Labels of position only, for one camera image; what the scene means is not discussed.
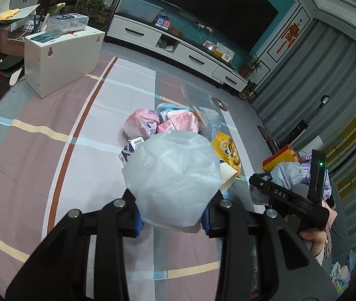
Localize translucent white plastic bag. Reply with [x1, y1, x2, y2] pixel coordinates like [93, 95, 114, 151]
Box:
[122, 130, 223, 233]

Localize grey curtain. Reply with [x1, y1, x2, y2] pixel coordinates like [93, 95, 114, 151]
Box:
[254, 20, 356, 252]

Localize yellow snack bag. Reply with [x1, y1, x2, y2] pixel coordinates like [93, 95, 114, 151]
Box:
[211, 131, 241, 177]

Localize white storage box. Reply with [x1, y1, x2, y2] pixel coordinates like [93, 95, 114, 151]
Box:
[24, 27, 104, 99]

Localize clear plastic container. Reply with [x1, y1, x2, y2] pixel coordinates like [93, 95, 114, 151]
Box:
[47, 13, 89, 35]

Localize white TV cabinet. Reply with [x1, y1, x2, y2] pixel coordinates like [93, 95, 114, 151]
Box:
[106, 15, 248, 92]

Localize light blue plastic bag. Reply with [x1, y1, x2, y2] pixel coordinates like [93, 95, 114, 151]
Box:
[270, 162, 305, 189]

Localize orange yellow paper bag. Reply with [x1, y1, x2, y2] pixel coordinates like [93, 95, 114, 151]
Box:
[262, 145, 299, 172]

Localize purple plastic bag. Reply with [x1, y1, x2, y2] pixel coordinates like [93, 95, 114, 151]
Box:
[299, 149, 332, 202]

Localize large black television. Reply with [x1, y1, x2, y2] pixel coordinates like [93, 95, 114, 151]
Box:
[162, 0, 278, 52]

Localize pink printed plastic bag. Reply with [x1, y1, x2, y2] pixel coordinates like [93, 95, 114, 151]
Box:
[157, 109, 199, 133]

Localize paper cup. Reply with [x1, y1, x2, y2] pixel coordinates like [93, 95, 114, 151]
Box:
[219, 161, 237, 192]

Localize potted green plant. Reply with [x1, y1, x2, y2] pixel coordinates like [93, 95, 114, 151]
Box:
[239, 52, 261, 101]

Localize person's right hand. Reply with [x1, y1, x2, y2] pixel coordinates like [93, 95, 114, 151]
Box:
[300, 228, 328, 257]

